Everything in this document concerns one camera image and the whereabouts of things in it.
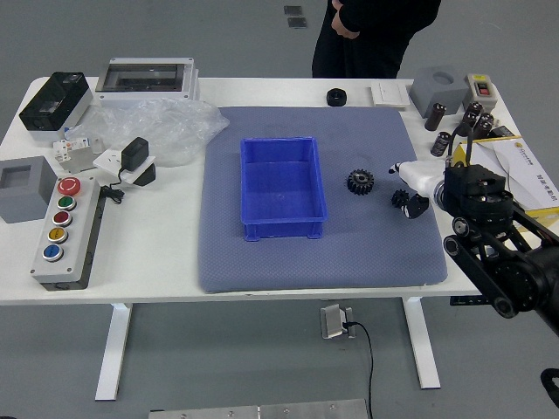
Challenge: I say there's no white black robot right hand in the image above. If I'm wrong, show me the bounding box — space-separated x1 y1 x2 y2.
387 160 445 220

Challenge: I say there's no person's right hand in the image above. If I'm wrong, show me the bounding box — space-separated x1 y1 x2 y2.
330 0 355 39

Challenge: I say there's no big black gear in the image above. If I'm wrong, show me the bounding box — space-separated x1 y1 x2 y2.
347 168 377 196

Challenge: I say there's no black hex nut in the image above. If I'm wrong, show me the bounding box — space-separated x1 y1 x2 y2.
326 86 349 108

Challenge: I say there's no yellow and white cardboard box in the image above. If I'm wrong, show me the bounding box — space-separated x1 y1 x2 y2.
448 135 559 230

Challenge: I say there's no blue plastic box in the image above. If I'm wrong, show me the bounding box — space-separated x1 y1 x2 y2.
238 135 329 243

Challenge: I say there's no silver floor socket box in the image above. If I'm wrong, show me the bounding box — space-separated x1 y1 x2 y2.
320 304 357 340

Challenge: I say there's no white box with black lid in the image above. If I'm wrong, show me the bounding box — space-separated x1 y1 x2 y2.
18 72 94 143

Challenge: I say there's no grey five-button control box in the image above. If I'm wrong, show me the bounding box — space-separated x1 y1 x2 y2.
29 175 106 292

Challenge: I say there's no person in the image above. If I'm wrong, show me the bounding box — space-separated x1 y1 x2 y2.
311 0 442 80

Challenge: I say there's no grey block with round hole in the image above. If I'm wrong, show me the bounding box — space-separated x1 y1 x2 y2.
409 66 471 119

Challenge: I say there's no grey-blue padded mat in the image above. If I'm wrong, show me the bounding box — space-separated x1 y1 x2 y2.
196 106 450 294

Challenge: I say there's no white table leg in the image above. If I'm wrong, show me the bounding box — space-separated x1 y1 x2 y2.
94 302 134 402
401 296 442 390

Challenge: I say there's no clear plastic bag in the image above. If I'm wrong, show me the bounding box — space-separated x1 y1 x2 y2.
65 96 231 168

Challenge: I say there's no black power adapter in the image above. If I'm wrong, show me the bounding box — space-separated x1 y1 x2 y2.
121 136 151 172

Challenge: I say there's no white socket on black base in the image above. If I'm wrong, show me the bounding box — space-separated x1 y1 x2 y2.
93 148 157 189

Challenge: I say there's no grey metal plate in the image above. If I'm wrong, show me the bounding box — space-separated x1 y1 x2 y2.
148 398 370 419

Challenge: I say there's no white circuit breaker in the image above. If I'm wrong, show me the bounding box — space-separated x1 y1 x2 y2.
52 135 106 174

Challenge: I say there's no grey block with square hole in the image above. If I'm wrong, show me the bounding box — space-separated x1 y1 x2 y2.
0 155 60 224

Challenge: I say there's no white wall switch panel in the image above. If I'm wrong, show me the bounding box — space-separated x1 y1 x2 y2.
369 81 411 108

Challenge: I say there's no grey switch box red button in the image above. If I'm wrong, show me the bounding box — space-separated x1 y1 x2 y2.
462 72 500 110

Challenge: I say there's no black floor cable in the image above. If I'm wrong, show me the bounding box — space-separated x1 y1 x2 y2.
342 321 376 419

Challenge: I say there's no white enclosure with clear lid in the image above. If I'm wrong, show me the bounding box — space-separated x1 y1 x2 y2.
94 56 201 110

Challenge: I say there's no black adapter cord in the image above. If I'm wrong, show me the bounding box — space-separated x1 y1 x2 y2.
99 168 128 205

